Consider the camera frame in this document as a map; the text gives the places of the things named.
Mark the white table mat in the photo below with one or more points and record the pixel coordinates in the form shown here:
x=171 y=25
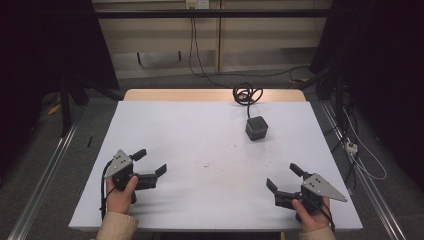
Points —
x=200 y=140

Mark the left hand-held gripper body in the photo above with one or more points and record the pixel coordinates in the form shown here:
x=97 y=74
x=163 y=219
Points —
x=120 y=166

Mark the yellow floor tape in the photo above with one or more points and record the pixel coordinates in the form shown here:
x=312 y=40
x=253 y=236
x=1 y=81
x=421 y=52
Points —
x=54 y=109

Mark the white power strip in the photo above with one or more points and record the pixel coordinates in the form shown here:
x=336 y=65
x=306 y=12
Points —
x=351 y=148

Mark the aluminium floor rail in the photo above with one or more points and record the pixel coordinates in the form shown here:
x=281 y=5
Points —
x=40 y=186
x=370 y=186

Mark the person's left hand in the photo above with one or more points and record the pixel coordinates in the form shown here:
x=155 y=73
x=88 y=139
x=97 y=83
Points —
x=120 y=197

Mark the person's right hand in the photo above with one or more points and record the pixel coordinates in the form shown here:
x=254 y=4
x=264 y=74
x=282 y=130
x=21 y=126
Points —
x=313 y=220

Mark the wooden table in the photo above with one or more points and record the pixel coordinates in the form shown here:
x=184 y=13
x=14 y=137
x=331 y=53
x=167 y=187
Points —
x=186 y=95

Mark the small black floor piece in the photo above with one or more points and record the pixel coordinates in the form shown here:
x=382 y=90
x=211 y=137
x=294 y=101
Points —
x=89 y=141

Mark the white wall socket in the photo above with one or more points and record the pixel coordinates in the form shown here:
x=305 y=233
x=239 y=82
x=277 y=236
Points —
x=197 y=3

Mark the dark grey cube adapter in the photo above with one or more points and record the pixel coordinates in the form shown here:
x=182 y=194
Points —
x=256 y=128

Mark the black horizontal metal bar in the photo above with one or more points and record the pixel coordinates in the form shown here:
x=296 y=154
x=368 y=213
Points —
x=213 y=13

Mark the black metal stand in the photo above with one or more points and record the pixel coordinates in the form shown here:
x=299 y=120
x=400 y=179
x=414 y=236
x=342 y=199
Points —
x=65 y=110

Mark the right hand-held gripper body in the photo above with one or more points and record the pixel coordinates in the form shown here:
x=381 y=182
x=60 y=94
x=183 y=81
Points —
x=311 y=190

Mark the black curtain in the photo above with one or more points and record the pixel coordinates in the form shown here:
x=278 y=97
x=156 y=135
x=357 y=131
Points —
x=46 y=43
x=383 y=50

